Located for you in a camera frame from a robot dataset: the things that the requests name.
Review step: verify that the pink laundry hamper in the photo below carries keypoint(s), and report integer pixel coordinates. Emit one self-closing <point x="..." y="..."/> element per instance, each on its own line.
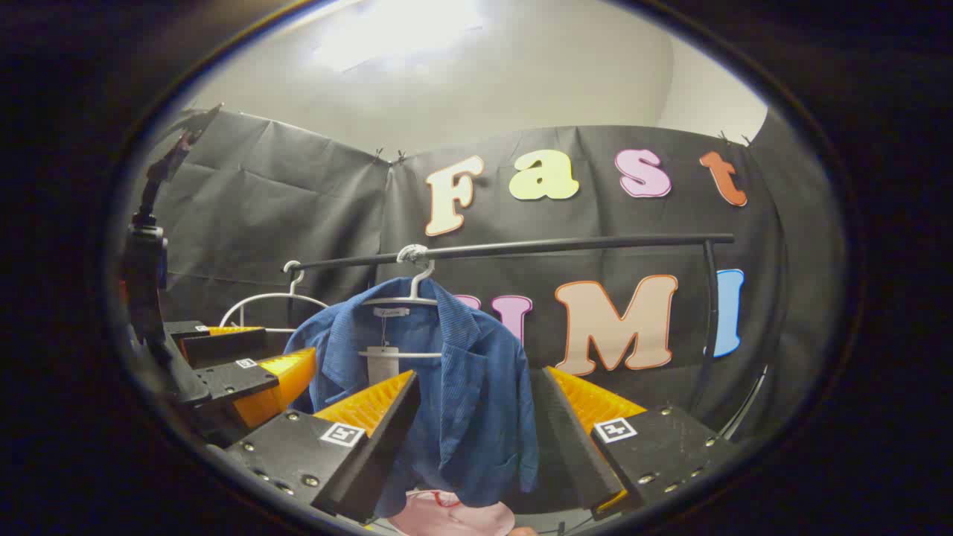
<point x="447" y="517"/>

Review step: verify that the black backdrop cloth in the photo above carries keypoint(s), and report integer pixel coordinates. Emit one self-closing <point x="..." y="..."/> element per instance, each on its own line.
<point x="298" y="208"/>

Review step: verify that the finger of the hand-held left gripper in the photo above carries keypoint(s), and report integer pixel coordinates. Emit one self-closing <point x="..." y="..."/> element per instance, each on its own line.
<point x="223" y="348"/>
<point x="238" y="380"/>

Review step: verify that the black clothes rack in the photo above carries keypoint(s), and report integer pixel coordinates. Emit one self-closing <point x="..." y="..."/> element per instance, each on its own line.
<point x="558" y="244"/>

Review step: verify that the white plastic clothes hanger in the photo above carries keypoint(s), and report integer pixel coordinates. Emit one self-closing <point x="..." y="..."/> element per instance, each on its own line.
<point x="260" y="296"/>
<point x="421" y="281"/>

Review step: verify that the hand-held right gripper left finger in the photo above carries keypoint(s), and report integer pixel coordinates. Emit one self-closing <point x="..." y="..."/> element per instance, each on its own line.
<point x="380" y="454"/>

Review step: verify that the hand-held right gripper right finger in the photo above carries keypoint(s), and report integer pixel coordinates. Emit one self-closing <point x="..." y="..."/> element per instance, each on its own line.
<point x="577" y="447"/>

